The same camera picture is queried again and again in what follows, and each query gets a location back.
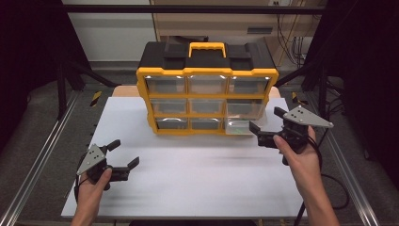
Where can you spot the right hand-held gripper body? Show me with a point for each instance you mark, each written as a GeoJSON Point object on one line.
{"type": "Point", "coordinates": [306, 117]}

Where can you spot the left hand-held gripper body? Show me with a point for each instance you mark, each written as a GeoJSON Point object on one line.
{"type": "Point", "coordinates": [92, 160]}

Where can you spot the clear plastic drawer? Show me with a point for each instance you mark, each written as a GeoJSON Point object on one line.
{"type": "Point", "coordinates": [235, 124]}

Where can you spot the yellow black organizer cabinet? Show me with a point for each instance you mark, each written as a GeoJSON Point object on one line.
{"type": "Point", "coordinates": [204, 59]}

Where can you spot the person's left hand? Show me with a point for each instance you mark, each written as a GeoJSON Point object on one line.
{"type": "Point", "coordinates": [90, 196]}

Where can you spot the person's right hand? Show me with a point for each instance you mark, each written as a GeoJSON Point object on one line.
{"type": "Point", "coordinates": [302, 169]}

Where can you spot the yellow black hazard tape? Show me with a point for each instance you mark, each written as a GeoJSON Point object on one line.
{"type": "Point", "coordinates": [295, 98]}
{"type": "Point", "coordinates": [96, 98]}

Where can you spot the black metal stand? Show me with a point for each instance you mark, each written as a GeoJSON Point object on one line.
{"type": "Point", "coordinates": [322, 91]}
{"type": "Point", "coordinates": [61, 91]}

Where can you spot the black curtain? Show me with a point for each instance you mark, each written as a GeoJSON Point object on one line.
{"type": "Point", "coordinates": [28, 62]}
{"type": "Point", "coordinates": [370, 78]}

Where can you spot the group of clear organizer drawers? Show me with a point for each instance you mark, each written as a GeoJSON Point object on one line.
{"type": "Point", "coordinates": [166, 84]}

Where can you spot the black horizontal bar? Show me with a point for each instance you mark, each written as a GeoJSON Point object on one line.
{"type": "Point", "coordinates": [188, 9]}

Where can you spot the aluminium frame rail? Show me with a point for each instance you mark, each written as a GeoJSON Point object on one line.
{"type": "Point", "coordinates": [40, 157]}
{"type": "Point", "coordinates": [363, 204]}

